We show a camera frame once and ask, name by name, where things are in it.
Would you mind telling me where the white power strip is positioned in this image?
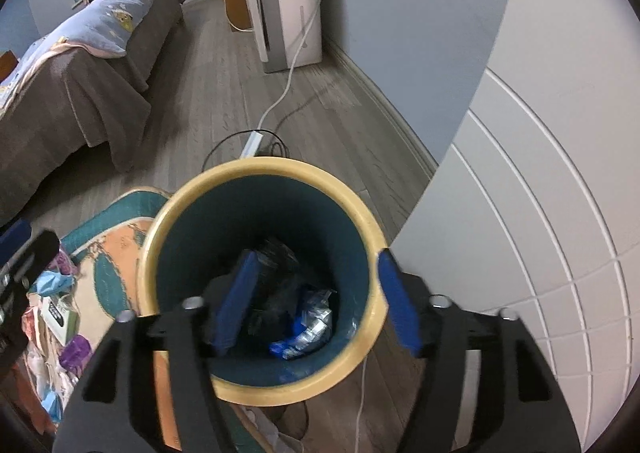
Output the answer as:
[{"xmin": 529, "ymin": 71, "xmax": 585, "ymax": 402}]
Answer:
[{"xmin": 241, "ymin": 131, "xmax": 265, "ymax": 160}]

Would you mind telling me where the white air purifier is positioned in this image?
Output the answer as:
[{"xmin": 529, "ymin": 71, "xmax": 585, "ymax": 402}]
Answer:
[{"xmin": 236, "ymin": 0, "xmax": 324, "ymax": 74}]

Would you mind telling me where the black cable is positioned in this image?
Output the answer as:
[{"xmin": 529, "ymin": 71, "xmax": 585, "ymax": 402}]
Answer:
[{"xmin": 202, "ymin": 129, "xmax": 291, "ymax": 172}]

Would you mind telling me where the teal orange patterned rug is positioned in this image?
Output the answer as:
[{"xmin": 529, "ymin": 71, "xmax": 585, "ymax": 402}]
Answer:
[{"xmin": 10, "ymin": 187, "xmax": 283, "ymax": 453}]

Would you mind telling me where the white panelled wardrobe door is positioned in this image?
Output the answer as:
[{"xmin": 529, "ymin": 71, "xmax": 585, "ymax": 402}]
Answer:
[{"xmin": 390, "ymin": 0, "xmax": 640, "ymax": 453}]

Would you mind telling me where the black plastic bag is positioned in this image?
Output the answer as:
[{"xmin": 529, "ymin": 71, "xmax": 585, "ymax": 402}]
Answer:
[{"xmin": 244, "ymin": 237, "xmax": 313, "ymax": 336}]

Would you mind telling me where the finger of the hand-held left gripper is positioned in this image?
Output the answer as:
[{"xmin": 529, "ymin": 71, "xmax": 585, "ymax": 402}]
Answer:
[{"xmin": 0, "ymin": 219, "xmax": 61, "ymax": 369}]

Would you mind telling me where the blue white packet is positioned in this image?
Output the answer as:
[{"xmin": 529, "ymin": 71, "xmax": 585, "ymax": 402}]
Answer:
[{"xmin": 269, "ymin": 285, "xmax": 342, "ymax": 360}]

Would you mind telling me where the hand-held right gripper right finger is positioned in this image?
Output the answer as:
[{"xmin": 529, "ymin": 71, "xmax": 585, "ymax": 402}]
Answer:
[{"xmin": 375, "ymin": 249, "xmax": 584, "ymax": 453}]

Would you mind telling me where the pile of assorted wrappers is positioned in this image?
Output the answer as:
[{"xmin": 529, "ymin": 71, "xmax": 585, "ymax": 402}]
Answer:
[{"xmin": 20, "ymin": 243, "xmax": 95, "ymax": 434}]

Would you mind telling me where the bed with grey cover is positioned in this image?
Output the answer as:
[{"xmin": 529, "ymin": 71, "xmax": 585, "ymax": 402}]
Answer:
[{"xmin": 0, "ymin": 0, "xmax": 187, "ymax": 230}]

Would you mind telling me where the thin white cable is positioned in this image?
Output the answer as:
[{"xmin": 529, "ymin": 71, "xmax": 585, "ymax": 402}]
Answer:
[{"xmin": 351, "ymin": 355, "xmax": 369, "ymax": 453}]

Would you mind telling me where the yellow-rimmed teal trash bin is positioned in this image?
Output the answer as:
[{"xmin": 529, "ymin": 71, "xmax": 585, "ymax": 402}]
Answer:
[{"xmin": 137, "ymin": 157, "xmax": 390, "ymax": 408}]

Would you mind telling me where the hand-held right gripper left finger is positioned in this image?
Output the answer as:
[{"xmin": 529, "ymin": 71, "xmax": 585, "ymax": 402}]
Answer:
[{"xmin": 52, "ymin": 250, "xmax": 262, "ymax": 453}]

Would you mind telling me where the brown wooden furniture corner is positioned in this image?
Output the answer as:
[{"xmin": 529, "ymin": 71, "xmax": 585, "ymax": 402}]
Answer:
[{"xmin": 0, "ymin": 50, "xmax": 19, "ymax": 84}]

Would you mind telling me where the light blue pillow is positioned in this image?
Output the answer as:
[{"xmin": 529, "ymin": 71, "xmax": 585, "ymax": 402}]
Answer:
[{"xmin": 0, "ymin": 0, "xmax": 167, "ymax": 106}]

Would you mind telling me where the white power cable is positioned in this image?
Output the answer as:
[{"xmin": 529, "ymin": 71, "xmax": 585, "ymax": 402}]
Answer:
[{"xmin": 257, "ymin": 0, "xmax": 327, "ymax": 134}]

